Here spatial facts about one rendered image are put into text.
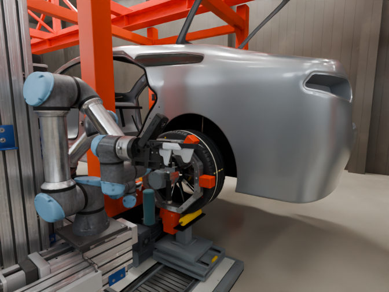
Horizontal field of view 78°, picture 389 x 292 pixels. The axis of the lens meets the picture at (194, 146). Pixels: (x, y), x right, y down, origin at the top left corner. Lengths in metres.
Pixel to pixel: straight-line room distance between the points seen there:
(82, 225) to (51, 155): 0.33
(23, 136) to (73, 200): 0.32
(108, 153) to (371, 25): 5.96
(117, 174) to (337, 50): 6.08
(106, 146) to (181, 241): 1.50
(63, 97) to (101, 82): 0.89
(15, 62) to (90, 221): 0.68
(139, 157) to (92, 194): 0.41
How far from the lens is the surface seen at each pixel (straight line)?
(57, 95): 0.96
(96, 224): 1.14
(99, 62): 1.87
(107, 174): 0.81
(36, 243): 1.28
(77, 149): 1.55
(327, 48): 6.56
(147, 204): 1.85
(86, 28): 1.94
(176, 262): 2.09
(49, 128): 0.98
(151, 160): 0.68
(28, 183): 1.18
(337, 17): 6.69
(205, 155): 1.69
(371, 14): 6.37
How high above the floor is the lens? 1.33
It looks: 8 degrees down
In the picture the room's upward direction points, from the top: straight up
